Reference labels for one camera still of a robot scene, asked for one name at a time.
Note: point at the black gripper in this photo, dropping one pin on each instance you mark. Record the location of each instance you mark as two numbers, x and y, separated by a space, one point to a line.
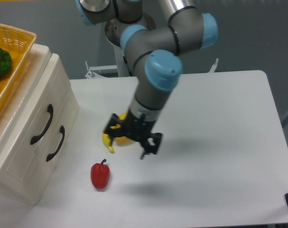
139 130

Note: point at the white top drawer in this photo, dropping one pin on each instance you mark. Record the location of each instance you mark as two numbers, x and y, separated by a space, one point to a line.
20 158

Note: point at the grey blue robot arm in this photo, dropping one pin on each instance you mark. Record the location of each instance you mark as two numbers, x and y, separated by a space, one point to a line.
151 55

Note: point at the white drawer cabinet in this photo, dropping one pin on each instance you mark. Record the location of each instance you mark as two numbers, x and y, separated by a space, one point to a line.
30 189

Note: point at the yellow bell pepper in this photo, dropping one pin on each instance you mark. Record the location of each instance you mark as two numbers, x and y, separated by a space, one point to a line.
122 140

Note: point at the yellow banana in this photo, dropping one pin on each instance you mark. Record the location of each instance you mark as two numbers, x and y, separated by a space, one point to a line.
105 138

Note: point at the red bell pepper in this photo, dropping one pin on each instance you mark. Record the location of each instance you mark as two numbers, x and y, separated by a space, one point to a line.
100 173

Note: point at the yellow woven basket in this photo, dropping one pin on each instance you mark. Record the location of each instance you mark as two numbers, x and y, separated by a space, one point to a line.
15 45

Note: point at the black lower drawer handle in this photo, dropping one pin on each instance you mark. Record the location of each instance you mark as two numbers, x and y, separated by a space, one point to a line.
57 143

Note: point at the black drawer handle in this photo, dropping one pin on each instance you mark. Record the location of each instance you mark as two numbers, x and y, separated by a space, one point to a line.
57 143
45 124

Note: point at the black top drawer handle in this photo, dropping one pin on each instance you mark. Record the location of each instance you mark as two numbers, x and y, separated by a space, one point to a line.
45 124

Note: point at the white metal bracket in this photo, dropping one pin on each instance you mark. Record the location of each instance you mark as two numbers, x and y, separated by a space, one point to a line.
214 66

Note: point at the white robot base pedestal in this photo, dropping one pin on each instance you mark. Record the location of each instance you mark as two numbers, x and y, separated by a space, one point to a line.
120 59

